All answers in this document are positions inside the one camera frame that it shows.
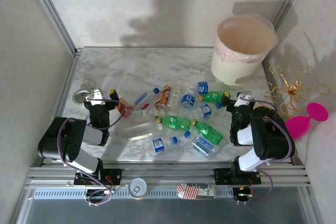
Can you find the green bottle yellow cap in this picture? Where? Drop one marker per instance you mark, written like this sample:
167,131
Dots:
208,132
173,122
214,96

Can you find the red yellow label bottle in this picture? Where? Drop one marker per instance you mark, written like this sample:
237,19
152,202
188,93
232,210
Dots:
126,107

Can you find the clear bottle blue cap stripe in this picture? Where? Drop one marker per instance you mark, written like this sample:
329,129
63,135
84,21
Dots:
145,97

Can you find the small clear bottle green label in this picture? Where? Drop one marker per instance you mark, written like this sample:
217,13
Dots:
143,114

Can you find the short blue label water bottle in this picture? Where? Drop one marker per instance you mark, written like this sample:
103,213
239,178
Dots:
187,100

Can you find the bottle with orange brown label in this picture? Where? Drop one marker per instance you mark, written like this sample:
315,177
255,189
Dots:
163,96

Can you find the clear bottle white green label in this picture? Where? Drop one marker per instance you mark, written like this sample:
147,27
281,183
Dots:
175,95

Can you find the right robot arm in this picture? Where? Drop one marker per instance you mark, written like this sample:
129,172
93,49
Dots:
273,140

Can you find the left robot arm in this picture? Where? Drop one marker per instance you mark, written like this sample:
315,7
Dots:
78,159

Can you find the cream waste bin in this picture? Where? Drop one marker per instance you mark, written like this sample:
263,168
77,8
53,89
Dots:
231,72

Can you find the translucent plastic bin liner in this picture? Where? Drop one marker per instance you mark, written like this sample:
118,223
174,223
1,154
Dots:
244,37

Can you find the black round dish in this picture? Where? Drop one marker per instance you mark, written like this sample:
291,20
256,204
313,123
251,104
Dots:
262,112

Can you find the clear tape roll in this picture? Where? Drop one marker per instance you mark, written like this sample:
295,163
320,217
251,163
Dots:
78,96

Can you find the large clear label-free bottle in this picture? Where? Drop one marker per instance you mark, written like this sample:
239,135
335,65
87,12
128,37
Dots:
139,129

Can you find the pink goblet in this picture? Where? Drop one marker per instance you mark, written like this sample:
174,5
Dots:
299,127

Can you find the left small circuit board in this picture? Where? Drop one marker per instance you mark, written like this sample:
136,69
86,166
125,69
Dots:
98,193

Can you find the small circuit board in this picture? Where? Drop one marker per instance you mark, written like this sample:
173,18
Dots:
242,195
98,193

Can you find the right small circuit board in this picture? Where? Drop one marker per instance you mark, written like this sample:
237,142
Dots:
242,195

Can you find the silver tin can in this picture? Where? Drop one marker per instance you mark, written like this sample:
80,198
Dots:
137,188

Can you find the red white small box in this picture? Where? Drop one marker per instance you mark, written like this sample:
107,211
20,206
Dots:
195,191

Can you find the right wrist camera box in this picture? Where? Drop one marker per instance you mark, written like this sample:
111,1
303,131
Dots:
242,100

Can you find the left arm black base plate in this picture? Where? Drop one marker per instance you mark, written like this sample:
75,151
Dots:
115,176

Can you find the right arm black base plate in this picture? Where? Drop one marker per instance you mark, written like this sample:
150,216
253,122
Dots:
220,176

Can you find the aluminium front rail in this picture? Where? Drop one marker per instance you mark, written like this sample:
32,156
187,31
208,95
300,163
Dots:
168,175

